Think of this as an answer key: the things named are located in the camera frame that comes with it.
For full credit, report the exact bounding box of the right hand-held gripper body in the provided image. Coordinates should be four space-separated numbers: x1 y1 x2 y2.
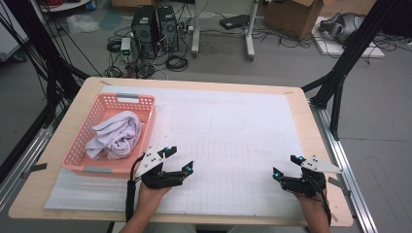
280 154 344 199

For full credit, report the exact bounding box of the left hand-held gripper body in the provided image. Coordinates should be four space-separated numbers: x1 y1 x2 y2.
135 146 187 190

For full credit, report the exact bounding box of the lilac printed towel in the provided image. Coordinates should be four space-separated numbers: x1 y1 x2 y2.
85 110 143 161

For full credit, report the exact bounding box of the pink plastic basket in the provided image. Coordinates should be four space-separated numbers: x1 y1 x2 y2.
61 92 157 180

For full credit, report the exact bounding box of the person's right hand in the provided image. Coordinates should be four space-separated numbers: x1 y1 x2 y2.
294 192 330 218

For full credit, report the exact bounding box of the person's left hand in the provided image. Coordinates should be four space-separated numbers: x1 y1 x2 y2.
138 183 173 210

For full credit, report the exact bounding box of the white grid mat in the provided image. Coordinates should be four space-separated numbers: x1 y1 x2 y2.
44 84 312 218

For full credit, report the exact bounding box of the white power adapter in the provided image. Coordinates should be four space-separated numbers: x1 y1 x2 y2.
120 37 132 63

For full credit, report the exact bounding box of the white foam board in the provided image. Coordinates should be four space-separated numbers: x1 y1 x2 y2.
311 16 386 59

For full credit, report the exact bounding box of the black computer tower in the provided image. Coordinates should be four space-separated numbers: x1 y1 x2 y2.
130 5 159 60
156 5 180 52

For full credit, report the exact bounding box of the grey plastic device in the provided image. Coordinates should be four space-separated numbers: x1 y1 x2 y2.
319 12 365 45

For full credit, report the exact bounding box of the brown cardboard box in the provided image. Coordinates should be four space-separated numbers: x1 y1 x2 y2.
111 0 154 9
262 0 325 41

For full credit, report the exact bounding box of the blue-green sheet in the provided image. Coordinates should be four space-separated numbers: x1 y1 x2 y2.
98 11 124 32

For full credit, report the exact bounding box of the black flat box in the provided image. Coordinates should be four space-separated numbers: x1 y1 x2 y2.
219 14 252 31

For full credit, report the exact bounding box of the clear plastic bag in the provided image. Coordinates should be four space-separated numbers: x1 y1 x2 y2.
66 13 100 34

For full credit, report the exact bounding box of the white round table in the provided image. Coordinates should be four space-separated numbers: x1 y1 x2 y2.
38 0 93 14

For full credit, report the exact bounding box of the white cabinet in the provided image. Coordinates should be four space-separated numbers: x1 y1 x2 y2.
0 6 30 62

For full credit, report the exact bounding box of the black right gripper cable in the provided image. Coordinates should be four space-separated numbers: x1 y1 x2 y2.
310 179 332 226

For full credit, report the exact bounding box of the aluminium rail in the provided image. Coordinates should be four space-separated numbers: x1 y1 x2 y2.
309 100 378 233
0 124 54 212

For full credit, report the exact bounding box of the coiled black cable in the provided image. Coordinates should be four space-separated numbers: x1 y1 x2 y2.
165 54 189 73
106 39 122 54
105 65 123 79

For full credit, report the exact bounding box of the tangled black floor cable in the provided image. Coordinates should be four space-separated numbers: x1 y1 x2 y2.
252 25 325 50

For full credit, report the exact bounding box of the black metal frame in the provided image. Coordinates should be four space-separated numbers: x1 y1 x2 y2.
0 0 91 183
300 0 412 142

